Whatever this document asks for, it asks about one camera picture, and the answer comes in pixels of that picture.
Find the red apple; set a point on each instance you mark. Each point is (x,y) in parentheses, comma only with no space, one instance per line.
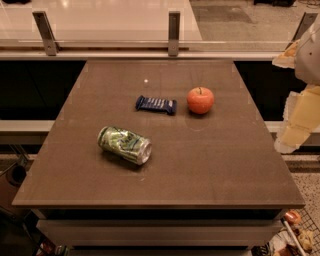
(200,100)

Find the wire basket with snacks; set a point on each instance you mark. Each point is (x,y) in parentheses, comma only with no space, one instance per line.
(299,236)

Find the right metal railing bracket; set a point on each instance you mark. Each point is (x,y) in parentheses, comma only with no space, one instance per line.
(306,21)

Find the glass railing panel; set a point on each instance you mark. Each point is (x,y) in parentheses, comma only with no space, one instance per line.
(216,25)

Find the middle metal railing bracket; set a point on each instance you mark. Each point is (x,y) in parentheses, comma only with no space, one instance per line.
(173,33)

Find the blue snack bar wrapper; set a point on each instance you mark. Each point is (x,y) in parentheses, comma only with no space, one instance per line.
(156,105)

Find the dark round bin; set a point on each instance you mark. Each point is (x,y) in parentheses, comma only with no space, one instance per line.
(16,175)

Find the green soda can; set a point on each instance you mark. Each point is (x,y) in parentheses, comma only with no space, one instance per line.
(127,144)

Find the left metal railing bracket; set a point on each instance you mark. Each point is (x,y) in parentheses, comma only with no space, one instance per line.
(51,47)

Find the metal railing bracket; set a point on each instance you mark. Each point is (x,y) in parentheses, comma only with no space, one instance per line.
(173,33)
(51,47)
(306,21)

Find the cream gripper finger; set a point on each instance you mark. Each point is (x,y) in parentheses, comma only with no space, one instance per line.
(301,117)
(287,58)

